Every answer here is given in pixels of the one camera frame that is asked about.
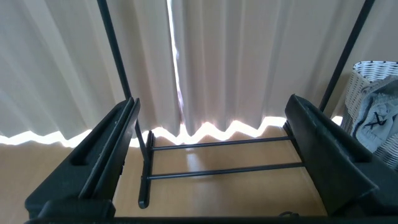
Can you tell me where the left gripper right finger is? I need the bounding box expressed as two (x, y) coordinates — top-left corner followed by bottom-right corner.
(284, 94), (398, 218)

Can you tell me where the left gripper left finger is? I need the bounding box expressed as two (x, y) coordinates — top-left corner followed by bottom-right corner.
(24, 96), (141, 219)

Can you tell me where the white laundry basket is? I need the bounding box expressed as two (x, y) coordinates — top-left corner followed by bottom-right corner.
(340, 60), (398, 170)

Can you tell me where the black clothes rack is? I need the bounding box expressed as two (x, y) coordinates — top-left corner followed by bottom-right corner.
(96, 0), (376, 210)

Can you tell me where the pale grey printed garment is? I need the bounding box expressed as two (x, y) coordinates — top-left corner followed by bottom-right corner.
(351, 74), (398, 153)

